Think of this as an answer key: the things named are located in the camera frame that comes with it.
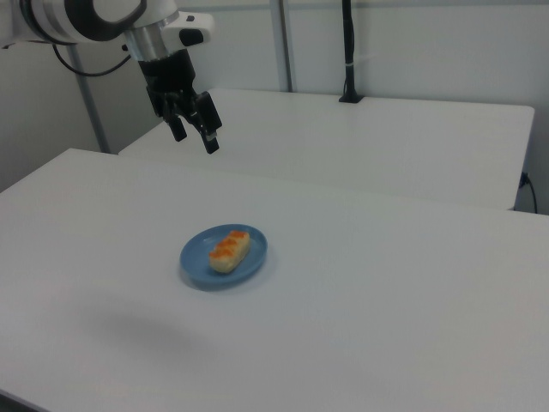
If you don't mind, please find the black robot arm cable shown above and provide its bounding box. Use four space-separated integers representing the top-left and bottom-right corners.
51 42 132 78

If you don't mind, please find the white side table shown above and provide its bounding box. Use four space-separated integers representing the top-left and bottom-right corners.
118 88 536 211

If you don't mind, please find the bread slice with orange topping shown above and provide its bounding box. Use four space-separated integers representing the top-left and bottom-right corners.
208 230 251 275

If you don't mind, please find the black wall power cable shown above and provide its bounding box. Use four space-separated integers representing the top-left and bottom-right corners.
519 171 539 215

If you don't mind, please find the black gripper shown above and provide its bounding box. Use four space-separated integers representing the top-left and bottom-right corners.
137 47 224 155

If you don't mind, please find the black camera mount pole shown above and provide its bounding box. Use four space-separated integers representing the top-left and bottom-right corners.
338 0 365 104

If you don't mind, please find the grey metal partition post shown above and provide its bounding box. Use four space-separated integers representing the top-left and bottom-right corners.
69 41 111 155
269 0 298 93

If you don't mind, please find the blue round plate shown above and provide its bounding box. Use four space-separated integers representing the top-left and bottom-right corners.
178 222 269 292

